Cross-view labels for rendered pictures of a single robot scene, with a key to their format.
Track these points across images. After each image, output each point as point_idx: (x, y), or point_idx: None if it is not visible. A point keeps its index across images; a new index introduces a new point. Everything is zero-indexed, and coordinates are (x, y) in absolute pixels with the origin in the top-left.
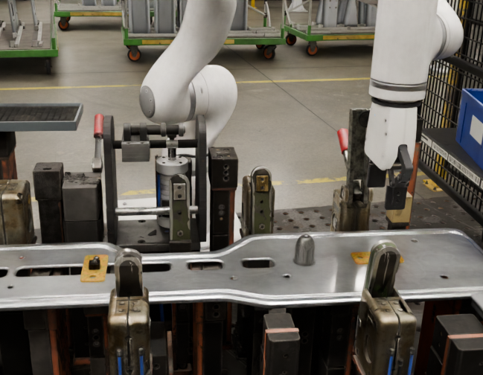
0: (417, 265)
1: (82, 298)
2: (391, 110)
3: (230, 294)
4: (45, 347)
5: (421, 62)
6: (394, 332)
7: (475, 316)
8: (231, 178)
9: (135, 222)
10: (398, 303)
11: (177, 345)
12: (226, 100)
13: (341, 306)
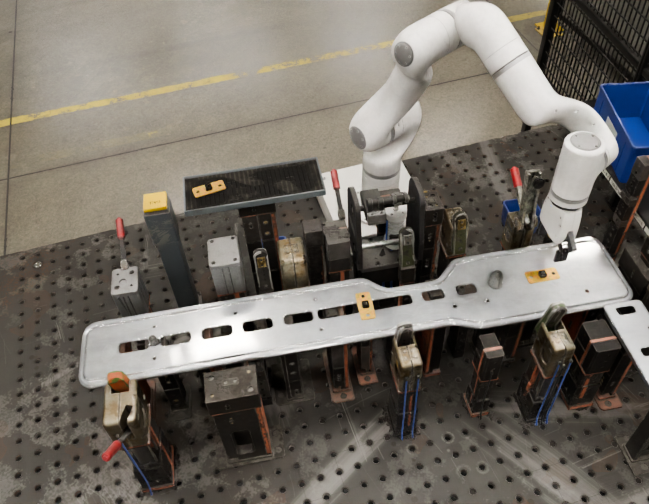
0: (568, 281)
1: (368, 334)
2: (565, 214)
3: (455, 321)
4: (341, 352)
5: (589, 187)
6: (562, 355)
7: None
8: (438, 219)
9: (366, 241)
10: (564, 334)
11: None
12: (415, 124)
13: None
